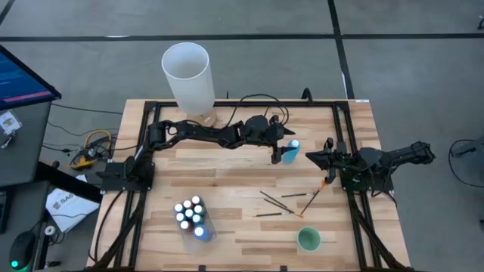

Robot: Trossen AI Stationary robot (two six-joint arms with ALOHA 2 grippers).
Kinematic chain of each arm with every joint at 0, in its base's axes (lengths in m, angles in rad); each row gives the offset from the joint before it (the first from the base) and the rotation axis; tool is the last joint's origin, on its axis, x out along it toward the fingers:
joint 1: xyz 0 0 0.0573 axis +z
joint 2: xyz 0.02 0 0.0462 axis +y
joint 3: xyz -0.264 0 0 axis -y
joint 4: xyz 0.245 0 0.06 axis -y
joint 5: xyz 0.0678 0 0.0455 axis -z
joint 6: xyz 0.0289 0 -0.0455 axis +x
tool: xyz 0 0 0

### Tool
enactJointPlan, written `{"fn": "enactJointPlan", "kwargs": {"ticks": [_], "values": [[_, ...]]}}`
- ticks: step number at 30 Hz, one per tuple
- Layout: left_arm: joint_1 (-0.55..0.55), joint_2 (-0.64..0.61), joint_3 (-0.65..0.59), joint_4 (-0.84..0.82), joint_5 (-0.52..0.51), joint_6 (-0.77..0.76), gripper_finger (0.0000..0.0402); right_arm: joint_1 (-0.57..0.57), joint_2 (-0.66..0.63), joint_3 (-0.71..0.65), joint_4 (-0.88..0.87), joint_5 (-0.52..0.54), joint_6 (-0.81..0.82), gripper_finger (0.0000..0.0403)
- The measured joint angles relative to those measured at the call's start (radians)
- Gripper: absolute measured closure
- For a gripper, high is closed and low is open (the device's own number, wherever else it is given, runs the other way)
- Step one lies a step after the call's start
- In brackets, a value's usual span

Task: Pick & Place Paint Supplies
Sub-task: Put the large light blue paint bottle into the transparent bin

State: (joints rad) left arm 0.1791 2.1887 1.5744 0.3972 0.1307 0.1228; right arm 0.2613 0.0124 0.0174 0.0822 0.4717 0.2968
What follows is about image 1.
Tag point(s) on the small blue paint bottle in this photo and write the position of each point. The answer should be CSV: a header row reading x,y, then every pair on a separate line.
x,y
180,217

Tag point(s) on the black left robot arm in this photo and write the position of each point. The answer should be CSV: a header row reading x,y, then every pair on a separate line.
x,y
196,132

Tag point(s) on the clear plastic storage bin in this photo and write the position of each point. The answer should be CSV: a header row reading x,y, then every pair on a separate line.
x,y
193,245

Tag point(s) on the white shade wooden table lamp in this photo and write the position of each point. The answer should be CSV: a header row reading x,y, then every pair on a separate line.
x,y
187,75

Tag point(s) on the small red paint bottle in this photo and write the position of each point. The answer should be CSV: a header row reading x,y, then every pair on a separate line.
x,y
185,225

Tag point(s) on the brown orange paintbrush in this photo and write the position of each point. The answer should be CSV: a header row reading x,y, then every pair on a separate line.
x,y
312,199

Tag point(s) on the small paint bottle white cap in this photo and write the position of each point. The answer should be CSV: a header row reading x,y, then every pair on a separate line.
x,y
187,204
178,207

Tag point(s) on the green plastic cup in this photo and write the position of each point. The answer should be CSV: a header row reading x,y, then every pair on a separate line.
x,y
309,240

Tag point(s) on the small emerald green paint bottle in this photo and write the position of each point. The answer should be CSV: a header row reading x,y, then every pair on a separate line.
x,y
198,209

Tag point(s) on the white badge card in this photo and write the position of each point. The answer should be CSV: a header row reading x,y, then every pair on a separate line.
x,y
9,122

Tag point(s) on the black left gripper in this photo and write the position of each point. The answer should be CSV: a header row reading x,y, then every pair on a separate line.
x,y
266,132

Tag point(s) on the thin black paintbrush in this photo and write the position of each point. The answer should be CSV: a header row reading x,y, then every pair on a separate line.
x,y
273,199

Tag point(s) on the black computer mouse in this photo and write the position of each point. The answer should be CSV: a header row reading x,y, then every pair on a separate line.
x,y
22,249

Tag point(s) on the white tape roll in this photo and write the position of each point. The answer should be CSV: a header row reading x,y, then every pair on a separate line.
x,y
45,230

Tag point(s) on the small grey paint bottle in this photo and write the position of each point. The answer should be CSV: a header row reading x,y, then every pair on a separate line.
x,y
196,199

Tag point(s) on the white paper booklet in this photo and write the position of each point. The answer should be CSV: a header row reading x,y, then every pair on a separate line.
x,y
70,209

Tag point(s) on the large black display screen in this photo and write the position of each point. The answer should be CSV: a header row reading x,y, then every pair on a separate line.
x,y
19,79

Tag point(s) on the black aluminium rig frame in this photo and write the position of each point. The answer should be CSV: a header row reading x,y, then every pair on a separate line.
x,y
321,104

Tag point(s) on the grey desk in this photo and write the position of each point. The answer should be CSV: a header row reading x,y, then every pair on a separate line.
x,y
22,158

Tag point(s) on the black paintbrush silver ferrule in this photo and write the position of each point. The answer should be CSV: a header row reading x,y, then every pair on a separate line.
x,y
272,214
298,195

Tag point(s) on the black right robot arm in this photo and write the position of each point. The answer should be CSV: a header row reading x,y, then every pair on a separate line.
x,y
401,155

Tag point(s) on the black paintbrush orange tip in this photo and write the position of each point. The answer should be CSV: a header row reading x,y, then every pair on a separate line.
x,y
283,208

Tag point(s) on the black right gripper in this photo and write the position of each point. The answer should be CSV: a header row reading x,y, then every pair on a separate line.
x,y
348,160

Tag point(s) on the black desk leg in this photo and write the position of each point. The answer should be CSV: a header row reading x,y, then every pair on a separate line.
x,y
68,182

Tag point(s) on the small teal paint bottle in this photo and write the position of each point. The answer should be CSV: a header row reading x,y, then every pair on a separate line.
x,y
196,218

